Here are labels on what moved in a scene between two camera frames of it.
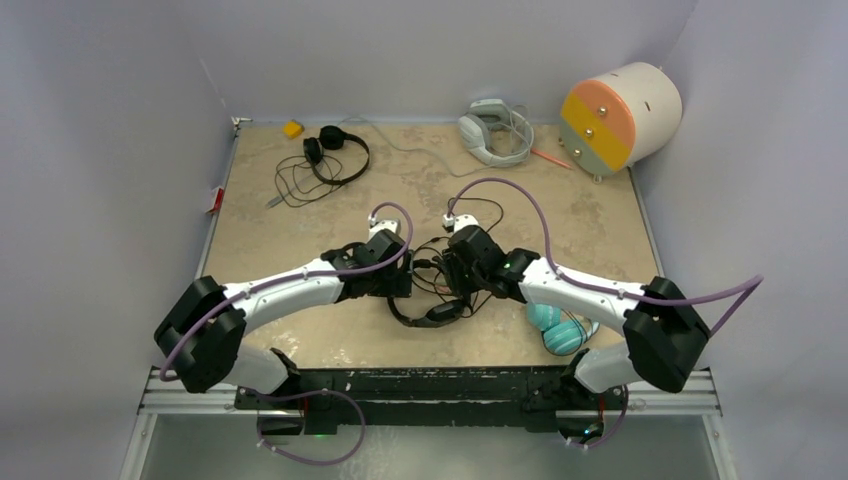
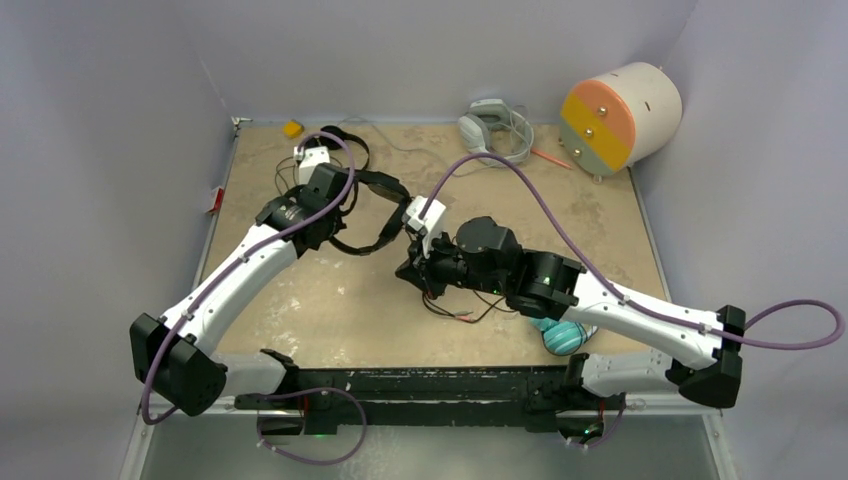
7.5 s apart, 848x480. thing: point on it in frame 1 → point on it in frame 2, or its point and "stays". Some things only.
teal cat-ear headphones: x=563 y=332 stays
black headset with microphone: x=440 y=314 → x=387 y=184
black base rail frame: x=543 y=399 stays
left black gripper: x=397 y=286 → x=295 y=193
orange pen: x=551 y=158 stays
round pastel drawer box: x=619 y=119 stays
